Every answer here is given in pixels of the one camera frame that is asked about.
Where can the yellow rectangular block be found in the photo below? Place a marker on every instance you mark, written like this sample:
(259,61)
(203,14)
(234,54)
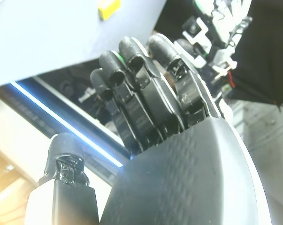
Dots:
(109,8)

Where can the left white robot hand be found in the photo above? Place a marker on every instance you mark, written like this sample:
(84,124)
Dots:
(185,168)

